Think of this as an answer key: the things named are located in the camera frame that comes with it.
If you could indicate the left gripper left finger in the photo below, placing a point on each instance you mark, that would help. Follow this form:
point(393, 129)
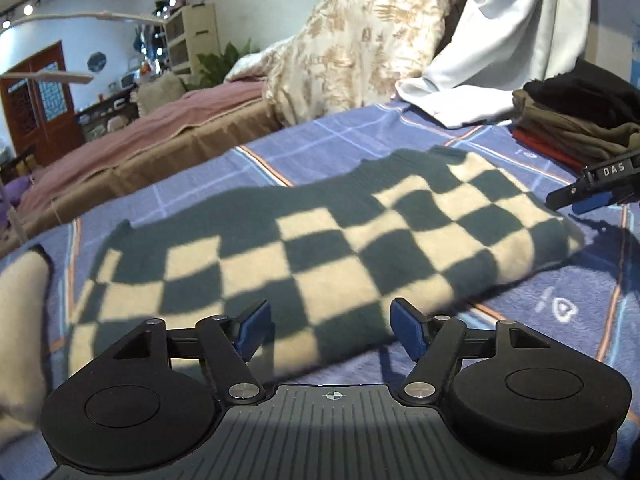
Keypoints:
point(227, 346)

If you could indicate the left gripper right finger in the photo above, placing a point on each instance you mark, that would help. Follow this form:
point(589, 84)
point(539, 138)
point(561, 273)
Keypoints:
point(433, 344)

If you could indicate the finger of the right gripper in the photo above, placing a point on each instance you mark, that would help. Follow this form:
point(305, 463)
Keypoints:
point(610, 183)

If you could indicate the green cream checkered sweater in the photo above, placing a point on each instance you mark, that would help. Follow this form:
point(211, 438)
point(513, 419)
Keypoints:
point(433, 227)

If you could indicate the olive folded garment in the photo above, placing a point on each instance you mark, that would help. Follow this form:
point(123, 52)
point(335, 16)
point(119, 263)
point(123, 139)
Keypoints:
point(578, 138)

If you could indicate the red folded garment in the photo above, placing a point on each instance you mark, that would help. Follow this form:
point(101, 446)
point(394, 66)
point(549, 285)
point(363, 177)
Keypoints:
point(536, 144)

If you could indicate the black folded garment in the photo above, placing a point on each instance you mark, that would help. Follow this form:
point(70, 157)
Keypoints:
point(588, 92)

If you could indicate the blue plaid blanket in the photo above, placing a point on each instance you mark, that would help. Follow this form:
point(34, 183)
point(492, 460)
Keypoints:
point(548, 378)

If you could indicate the white garment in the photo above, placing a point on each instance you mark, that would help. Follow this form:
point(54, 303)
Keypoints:
point(496, 48)

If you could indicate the pink brown bed cover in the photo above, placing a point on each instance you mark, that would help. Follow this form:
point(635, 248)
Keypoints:
point(198, 127)

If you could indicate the purple cloth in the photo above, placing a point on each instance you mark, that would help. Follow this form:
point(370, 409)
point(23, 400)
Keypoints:
point(15, 191)

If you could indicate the green potted plant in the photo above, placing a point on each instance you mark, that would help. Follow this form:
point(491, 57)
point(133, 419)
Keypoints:
point(214, 67)

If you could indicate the beige floral pillow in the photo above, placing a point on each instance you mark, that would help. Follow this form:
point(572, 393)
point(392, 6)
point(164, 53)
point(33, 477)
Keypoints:
point(349, 54)

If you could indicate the red wooden door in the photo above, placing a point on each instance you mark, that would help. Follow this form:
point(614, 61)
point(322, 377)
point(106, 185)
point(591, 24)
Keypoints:
point(41, 118)

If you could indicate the cream drawer cabinet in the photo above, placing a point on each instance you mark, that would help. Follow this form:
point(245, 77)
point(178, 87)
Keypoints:
point(191, 32)

